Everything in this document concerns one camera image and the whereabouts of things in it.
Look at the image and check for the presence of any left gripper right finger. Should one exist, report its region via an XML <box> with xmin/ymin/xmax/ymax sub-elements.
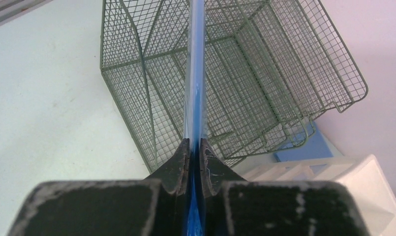
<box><xmin>200</xmin><ymin>139</ymin><xmax>369</xmax><ymax>236</ymax></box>

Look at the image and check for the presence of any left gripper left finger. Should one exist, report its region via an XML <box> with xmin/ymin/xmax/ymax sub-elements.
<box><xmin>8</xmin><ymin>139</ymin><xmax>189</xmax><ymax>236</ymax></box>

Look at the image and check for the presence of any blue folder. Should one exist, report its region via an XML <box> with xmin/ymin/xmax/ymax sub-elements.
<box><xmin>274</xmin><ymin>122</ymin><xmax>334</xmax><ymax>162</ymax></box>
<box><xmin>183</xmin><ymin>0</ymin><xmax>206</xmax><ymax>236</ymax></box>

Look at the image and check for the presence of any green wire mesh basket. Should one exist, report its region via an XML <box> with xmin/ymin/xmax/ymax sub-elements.
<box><xmin>100</xmin><ymin>0</ymin><xmax>368</xmax><ymax>172</ymax></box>

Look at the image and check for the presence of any white plastic drawer organizer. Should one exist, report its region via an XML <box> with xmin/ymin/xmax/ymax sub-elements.
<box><xmin>242</xmin><ymin>154</ymin><xmax>396</xmax><ymax>236</ymax></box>

